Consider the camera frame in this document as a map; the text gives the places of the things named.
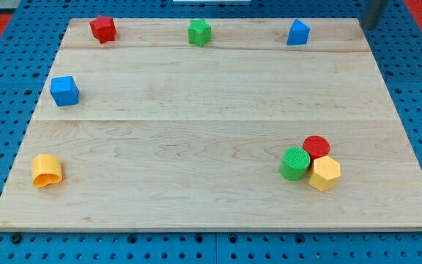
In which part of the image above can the blue triangle block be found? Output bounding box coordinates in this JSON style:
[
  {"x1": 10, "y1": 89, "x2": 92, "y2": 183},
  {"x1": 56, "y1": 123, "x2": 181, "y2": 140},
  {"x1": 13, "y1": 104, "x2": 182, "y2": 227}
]
[{"x1": 286, "y1": 19, "x2": 311, "y2": 45}]

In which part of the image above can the wooden board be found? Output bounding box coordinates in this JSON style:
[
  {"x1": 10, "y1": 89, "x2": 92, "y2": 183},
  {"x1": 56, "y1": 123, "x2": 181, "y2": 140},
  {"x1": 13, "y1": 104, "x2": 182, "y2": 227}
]
[{"x1": 0, "y1": 18, "x2": 422, "y2": 232}]

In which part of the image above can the green cylinder block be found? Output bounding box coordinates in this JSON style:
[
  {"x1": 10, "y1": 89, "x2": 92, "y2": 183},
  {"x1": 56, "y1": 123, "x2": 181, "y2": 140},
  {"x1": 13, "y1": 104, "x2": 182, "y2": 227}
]
[{"x1": 279, "y1": 147, "x2": 311, "y2": 181}]

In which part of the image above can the green star block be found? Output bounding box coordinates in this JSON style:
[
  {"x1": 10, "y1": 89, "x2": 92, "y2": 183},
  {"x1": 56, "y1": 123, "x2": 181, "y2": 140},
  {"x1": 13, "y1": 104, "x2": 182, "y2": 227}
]
[{"x1": 188, "y1": 18, "x2": 212, "y2": 48}]

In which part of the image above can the red cylinder block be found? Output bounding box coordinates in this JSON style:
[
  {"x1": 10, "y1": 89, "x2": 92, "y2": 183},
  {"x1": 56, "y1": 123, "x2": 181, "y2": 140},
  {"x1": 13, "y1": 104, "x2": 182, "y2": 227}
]
[{"x1": 303, "y1": 135, "x2": 330, "y2": 160}]

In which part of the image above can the yellow hexagon block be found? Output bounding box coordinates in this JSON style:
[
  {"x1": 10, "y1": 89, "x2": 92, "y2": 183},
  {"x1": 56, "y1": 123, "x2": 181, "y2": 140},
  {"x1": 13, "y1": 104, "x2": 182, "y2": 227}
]
[{"x1": 308, "y1": 155, "x2": 341, "y2": 191}]

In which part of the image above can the red star block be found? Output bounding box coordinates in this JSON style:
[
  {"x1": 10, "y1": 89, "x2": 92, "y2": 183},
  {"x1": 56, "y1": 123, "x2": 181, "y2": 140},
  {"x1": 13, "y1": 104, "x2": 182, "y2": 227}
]
[{"x1": 89, "y1": 15, "x2": 116, "y2": 44}]

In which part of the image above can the blue cube block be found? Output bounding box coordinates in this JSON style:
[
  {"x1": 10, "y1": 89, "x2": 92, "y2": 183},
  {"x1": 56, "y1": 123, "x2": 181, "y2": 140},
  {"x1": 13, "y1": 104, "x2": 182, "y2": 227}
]
[{"x1": 50, "y1": 76, "x2": 79, "y2": 107}]

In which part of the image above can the yellow heart block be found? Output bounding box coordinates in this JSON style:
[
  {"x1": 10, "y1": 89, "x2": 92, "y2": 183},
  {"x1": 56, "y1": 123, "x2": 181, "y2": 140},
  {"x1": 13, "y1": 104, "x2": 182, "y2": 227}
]
[{"x1": 32, "y1": 153, "x2": 63, "y2": 188}]

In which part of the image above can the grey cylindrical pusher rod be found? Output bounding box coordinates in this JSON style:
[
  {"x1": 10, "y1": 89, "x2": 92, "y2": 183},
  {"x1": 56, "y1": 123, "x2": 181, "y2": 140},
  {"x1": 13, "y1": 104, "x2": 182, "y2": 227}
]
[{"x1": 361, "y1": 0, "x2": 388, "y2": 31}]

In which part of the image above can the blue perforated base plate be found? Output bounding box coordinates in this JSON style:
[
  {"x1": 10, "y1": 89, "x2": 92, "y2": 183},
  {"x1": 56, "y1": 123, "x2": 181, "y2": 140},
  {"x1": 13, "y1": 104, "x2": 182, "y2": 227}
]
[{"x1": 0, "y1": 0, "x2": 422, "y2": 263}]

